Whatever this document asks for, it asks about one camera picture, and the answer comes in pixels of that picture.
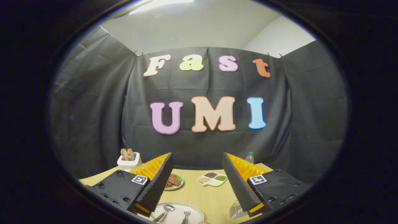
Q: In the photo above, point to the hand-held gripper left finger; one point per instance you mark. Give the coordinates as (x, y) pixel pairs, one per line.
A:
(160, 182)

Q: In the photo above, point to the clear plastic bottle green cap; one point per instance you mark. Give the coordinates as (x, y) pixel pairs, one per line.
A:
(250, 158)

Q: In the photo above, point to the plate of meat and greens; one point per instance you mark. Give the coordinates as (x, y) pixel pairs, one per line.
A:
(174, 181)

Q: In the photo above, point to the clear glass cup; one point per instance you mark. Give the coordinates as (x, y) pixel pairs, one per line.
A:
(237, 211)

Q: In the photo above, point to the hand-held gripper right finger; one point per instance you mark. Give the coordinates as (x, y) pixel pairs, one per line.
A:
(238, 183)

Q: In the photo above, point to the white toaster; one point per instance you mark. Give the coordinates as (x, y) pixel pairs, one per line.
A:
(128, 163)

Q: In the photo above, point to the black backdrop cloth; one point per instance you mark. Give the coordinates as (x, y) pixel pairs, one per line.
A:
(202, 109)

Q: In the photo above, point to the toast slice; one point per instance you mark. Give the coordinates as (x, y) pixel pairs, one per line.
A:
(131, 154)
(124, 154)

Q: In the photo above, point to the white empty plate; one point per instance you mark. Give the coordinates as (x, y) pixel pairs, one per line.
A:
(177, 214)

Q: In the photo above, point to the white divided dish of grains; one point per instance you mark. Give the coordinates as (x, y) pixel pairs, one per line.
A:
(212, 179)

